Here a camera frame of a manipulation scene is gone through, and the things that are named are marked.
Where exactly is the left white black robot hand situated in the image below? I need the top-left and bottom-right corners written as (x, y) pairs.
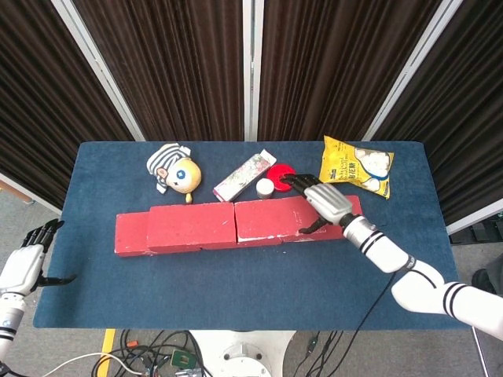
top-left (0, 219), bottom-right (78, 296)

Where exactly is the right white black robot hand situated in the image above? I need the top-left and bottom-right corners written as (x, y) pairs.
top-left (281, 174), bottom-right (354, 235)

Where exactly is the yellow marshmallow snack bag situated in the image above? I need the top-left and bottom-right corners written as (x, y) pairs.
top-left (318, 135), bottom-right (395, 200)

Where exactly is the red round flat lid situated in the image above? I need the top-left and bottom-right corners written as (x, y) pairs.
top-left (266, 164), bottom-right (298, 193)

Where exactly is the small white round jar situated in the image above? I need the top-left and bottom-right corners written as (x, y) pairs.
top-left (255, 178), bottom-right (275, 199)

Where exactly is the floral pink white carton box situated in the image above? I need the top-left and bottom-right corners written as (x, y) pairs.
top-left (212, 148), bottom-right (277, 203)

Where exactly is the dark brown pleated curtain panel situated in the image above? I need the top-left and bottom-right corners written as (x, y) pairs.
top-left (257, 0), bottom-right (445, 141)
top-left (72, 0), bottom-right (252, 141)
top-left (373, 0), bottom-right (503, 229)
top-left (0, 0), bottom-right (134, 209)

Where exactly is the yellow plush toy striped hat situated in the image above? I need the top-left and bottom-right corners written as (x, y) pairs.
top-left (146, 143), bottom-right (204, 204)

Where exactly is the blue table cloth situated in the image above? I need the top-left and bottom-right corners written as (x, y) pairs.
top-left (31, 141), bottom-right (472, 330)

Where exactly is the green circuit board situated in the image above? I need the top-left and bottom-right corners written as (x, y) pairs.
top-left (171, 349), bottom-right (196, 369)

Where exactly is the white screen base rail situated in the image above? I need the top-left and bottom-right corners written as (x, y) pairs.
top-left (0, 172), bottom-right (61, 216)
top-left (446, 207), bottom-right (503, 236)

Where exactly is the white floor cable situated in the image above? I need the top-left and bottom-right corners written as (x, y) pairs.
top-left (39, 352), bottom-right (134, 377)

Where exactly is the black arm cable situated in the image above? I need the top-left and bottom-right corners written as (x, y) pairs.
top-left (304, 270), bottom-right (398, 377)

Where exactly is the black floor cable bundle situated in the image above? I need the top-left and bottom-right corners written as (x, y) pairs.
top-left (113, 328), bottom-right (207, 377)

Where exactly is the white screen frame post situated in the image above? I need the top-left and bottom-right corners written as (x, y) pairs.
top-left (363, 0), bottom-right (472, 141)
top-left (50, 0), bottom-right (146, 141)
top-left (242, 0), bottom-right (263, 141)

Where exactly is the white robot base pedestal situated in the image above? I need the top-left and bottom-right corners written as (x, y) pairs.
top-left (188, 328), bottom-right (298, 377)

